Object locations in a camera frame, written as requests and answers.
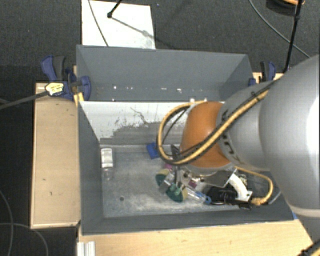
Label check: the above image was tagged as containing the black cylinder on white bracket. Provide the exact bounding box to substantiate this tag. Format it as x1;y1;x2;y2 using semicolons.
206;173;264;210

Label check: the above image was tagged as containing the green and yellow sponge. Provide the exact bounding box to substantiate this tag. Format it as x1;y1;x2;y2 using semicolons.
165;184;189;204
155;168;171;188

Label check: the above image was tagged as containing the grey metal bin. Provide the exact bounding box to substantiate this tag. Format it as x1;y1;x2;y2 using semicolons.
75;44;295;235

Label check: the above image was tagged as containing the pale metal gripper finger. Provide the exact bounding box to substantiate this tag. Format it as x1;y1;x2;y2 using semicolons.
176;171;192;192
159;171;175;194

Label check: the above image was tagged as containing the blue plastic piece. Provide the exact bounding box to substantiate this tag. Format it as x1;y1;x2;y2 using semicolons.
146;141;159;160

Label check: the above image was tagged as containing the pale wood board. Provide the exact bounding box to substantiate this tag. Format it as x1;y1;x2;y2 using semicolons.
30;82;81;229

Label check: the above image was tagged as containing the clear tube with blue cap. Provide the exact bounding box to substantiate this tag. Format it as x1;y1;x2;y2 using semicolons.
186;187;213;206

